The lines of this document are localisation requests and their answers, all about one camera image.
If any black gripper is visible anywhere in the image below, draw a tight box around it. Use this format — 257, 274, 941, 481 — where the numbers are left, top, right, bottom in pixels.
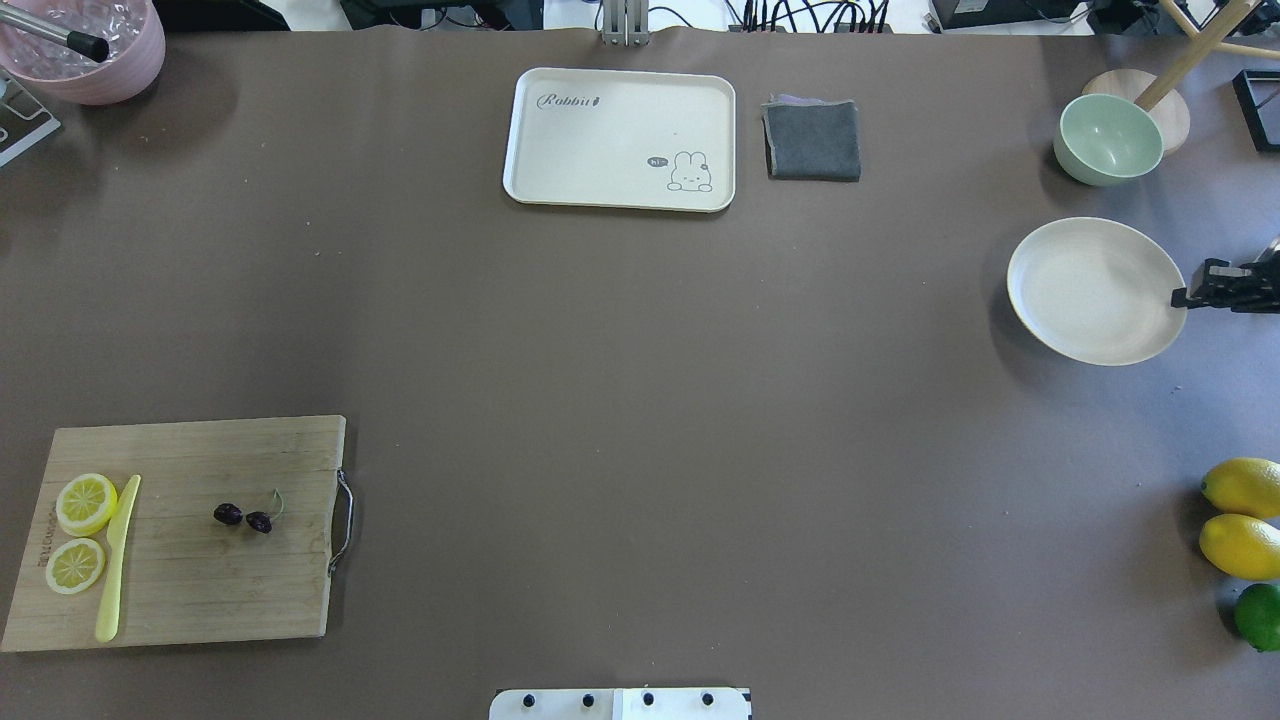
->
1171, 258, 1279, 314

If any cream round plate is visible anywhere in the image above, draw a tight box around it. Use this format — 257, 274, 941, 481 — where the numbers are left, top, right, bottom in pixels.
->
1006, 217, 1187, 366

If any dark red cherry pair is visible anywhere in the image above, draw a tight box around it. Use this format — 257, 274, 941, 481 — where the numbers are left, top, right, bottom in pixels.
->
211, 489, 285, 536

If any cream rabbit tray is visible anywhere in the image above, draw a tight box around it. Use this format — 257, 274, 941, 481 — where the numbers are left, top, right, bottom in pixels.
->
503, 67, 737, 213

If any mint green bowl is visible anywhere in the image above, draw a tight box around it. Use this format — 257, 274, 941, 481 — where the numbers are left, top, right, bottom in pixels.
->
1053, 94, 1164, 187

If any yellow lemon far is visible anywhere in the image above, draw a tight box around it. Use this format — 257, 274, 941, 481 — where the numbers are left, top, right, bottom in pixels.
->
1201, 457, 1279, 519

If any wooden cup stand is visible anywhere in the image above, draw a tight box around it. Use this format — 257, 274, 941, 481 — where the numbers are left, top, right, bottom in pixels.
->
1082, 1, 1277, 156

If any yellow lemon near lime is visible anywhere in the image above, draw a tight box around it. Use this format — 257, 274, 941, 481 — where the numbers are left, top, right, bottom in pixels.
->
1198, 512, 1279, 582

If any green lime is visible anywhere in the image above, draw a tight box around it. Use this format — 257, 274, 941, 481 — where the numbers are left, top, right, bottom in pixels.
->
1233, 583, 1279, 653

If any grey folded cloth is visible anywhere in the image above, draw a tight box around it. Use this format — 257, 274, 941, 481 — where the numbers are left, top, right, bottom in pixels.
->
762, 94, 863, 182

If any pink bowl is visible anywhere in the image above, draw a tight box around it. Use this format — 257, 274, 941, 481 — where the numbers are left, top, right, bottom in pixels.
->
1, 1, 166, 106

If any lemon slice upper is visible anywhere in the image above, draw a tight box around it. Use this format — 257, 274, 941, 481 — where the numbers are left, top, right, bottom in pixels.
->
55, 473, 119, 538

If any yellow plastic knife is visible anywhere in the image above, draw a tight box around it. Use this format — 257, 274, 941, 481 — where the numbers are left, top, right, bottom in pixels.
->
93, 474, 143, 644

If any aluminium frame post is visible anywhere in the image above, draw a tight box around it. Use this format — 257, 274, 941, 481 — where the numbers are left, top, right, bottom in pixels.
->
599, 0, 650, 47

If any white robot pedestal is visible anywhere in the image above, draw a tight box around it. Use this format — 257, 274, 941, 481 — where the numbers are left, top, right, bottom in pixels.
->
488, 685, 754, 719

